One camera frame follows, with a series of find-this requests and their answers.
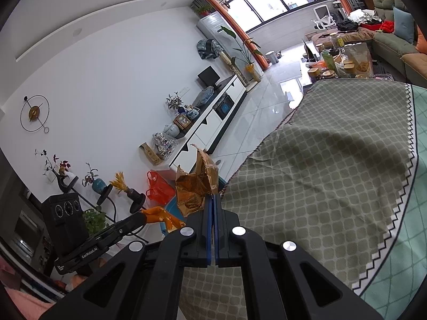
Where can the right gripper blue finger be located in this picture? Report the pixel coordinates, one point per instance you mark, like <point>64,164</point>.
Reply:
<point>208,229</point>
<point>216,227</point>

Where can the gold foil snack bag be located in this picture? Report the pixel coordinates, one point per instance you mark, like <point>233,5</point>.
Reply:
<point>193,188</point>

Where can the orange peel trash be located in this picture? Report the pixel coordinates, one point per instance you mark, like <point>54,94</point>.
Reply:
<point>159,214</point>

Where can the pink sleeve left forearm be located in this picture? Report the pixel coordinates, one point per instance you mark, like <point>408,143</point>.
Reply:
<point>29,306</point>

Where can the teal plastic trash bin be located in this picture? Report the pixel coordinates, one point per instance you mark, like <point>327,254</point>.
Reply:
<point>172,208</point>

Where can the left hand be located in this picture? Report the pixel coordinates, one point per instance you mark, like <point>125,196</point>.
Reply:
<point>79,277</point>

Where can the orange plastic bag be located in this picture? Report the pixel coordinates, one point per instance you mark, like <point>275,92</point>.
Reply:
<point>159,190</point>

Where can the white black TV cabinet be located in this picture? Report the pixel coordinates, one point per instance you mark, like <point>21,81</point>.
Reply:
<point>207,129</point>

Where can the black plant stand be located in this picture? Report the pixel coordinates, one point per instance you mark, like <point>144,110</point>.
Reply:
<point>66,181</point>

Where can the patterned green tablecloth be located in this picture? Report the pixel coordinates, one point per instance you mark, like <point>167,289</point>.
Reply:
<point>344,177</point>

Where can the black monitor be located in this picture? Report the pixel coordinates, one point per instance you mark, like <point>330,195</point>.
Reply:
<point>209,77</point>

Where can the tall green potted plant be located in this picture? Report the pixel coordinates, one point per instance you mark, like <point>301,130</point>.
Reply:
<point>245,55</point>

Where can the white standing air conditioner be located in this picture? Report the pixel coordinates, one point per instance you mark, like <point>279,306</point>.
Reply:
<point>210,26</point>

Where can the cluttered coffee table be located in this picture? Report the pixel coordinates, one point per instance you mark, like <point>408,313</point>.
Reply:
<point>340,60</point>

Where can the white office chair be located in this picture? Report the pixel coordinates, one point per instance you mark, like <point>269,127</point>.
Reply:
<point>323,18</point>

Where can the green brown sectional sofa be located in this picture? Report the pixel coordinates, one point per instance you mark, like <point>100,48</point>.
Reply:
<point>399,53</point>

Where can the orange cushion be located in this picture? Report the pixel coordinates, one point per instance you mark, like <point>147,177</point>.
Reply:
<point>421,45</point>

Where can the blue cushion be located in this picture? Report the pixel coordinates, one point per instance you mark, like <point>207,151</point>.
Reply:
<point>404,26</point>

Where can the round wall clock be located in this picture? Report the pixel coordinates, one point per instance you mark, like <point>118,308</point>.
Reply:
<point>35,113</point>

